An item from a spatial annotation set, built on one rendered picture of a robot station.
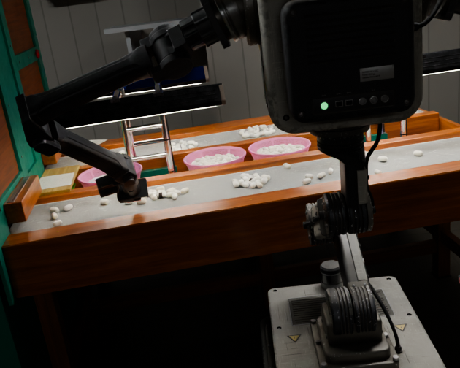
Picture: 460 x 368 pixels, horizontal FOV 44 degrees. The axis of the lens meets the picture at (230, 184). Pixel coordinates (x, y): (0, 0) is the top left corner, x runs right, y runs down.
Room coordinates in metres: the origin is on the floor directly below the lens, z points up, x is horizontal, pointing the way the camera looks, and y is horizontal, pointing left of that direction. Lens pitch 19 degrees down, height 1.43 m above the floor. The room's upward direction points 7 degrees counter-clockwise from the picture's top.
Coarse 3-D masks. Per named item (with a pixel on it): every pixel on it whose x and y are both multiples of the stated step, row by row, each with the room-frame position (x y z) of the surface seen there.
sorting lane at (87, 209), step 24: (432, 144) 2.15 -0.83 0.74; (456, 144) 2.11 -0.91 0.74; (264, 168) 2.12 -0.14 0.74; (312, 168) 2.05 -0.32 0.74; (336, 168) 2.01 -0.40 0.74; (384, 168) 1.94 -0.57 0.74; (408, 168) 1.91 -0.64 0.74; (192, 192) 1.95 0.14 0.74; (216, 192) 1.91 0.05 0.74; (240, 192) 1.88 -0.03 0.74; (264, 192) 1.85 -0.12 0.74; (48, 216) 1.89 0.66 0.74; (72, 216) 1.86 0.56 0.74; (96, 216) 1.83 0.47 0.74
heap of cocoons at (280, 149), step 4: (284, 144) 2.41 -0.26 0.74; (288, 144) 2.41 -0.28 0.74; (260, 148) 2.39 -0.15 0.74; (264, 148) 2.39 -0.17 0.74; (268, 148) 2.40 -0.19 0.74; (272, 148) 2.38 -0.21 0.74; (276, 148) 2.37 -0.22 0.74; (280, 148) 2.37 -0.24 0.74; (284, 148) 2.35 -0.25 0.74; (288, 148) 2.34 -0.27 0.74; (292, 148) 2.34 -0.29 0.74; (296, 148) 2.36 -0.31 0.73; (300, 148) 2.31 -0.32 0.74; (260, 152) 2.35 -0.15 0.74; (264, 152) 2.33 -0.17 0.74; (268, 152) 2.33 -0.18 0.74; (272, 152) 2.31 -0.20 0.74; (276, 152) 2.32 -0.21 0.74; (280, 152) 2.33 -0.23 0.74; (284, 152) 2.32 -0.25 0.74; (288, 152) 2.28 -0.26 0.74
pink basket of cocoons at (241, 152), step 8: (200, 152) 2.40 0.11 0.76; (216, 152) 2.41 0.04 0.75; (224, 152) 2.40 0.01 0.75; (232, 152) 2.38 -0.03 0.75; (240, 152) 2.34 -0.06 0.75; (184, 160) 2.27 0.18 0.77; (192, 160) 2.35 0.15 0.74; (240, 160) 2.22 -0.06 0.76; (192, 168) 2.21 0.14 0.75; (200, 168) 2.18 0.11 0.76
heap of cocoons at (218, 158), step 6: (210, 156) 2.37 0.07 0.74; (216, 156) 2.38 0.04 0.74; (222, 156) 2.36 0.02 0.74; (228, 156) 2.35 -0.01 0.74; (234, 156) 2.32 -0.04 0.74; (192, 162) 2.32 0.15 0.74; (198, 162) 2.35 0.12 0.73; (204, 162) 2.29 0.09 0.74; (210, 162) 2.28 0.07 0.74; (216, 162) 2.27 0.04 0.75; (222, 162) 2.27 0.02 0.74
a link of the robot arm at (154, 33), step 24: (168, 24) 1.34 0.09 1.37; (144, 48) 1.32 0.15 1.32; (96, 72) 1.31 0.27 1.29; (120, 72) 1.29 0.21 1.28; (144, 72) 1.30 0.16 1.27; (168, 72) 1.29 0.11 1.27; (24, 96) 1.31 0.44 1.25; (48, 96) 1.30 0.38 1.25; (72, 96) 1.29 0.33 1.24; (96, 96) 1.32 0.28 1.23; (24, 120) 1.27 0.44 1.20; (48, 120) 1.31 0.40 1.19
